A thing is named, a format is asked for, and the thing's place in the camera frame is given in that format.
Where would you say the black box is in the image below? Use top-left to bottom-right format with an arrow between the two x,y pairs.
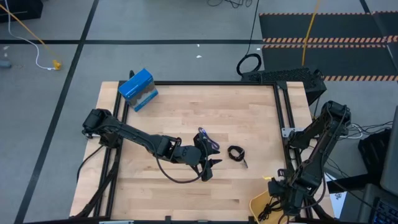
0,0 -> 44,23

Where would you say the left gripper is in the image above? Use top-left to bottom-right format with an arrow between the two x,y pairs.
178,132 -> 223,183

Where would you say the yellow plastic bin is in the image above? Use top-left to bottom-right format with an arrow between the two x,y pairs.
249,188 -> 301,224

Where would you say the black keyboard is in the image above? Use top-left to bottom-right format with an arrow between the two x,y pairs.
371,196 -> 398,224

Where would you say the yellow cord with yellow plug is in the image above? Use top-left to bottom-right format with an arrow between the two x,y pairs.
0,2 -> 63,71

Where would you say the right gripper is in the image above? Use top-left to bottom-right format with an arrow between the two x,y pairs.
267,169 -> 308,216

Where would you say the black left arm base cable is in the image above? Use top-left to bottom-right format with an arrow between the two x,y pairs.
76,144 -> 105,184

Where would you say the black computer tower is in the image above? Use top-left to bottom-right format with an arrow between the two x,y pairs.
241,67 -> 328,106

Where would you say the black looped floor cable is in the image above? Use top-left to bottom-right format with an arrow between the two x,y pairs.
235,0 -> 262,77

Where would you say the purple USB-C cable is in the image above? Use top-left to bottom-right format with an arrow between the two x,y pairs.
197,126 -> 221,151

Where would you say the grey desk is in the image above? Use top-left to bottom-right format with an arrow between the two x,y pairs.
338,183 -> 398,224

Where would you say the blue plastic box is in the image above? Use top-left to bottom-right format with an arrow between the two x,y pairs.
118,68 -> 159,112

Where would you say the grey monitor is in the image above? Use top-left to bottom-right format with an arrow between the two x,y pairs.
379,105 -> 398,197

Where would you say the white cable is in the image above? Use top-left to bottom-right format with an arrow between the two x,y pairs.
343,123 -> 364,140

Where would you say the black USB-C cable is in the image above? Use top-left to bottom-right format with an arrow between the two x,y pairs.
257,198 -> 282,222
226,144 -> 249,169

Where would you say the white floor cord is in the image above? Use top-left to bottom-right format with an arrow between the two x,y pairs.
4,0 -> 53,71

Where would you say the white printed sheet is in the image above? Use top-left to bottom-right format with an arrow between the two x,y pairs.
325,172 -> 343,218

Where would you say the black aluminium table frame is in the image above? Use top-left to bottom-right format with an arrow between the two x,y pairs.
73,80 -> 336,224

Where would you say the yellow hanging cord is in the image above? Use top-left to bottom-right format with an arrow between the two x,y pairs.
300,0 -> 322,67

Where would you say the black equipment case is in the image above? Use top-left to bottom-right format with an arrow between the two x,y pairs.
357,128 -> 393,177

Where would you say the black mat with orange stripes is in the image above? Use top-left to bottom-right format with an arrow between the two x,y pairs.
259,11 -> 398,82

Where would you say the black floor cable tangle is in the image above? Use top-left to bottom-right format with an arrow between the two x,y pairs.
206,0 -> 253,9

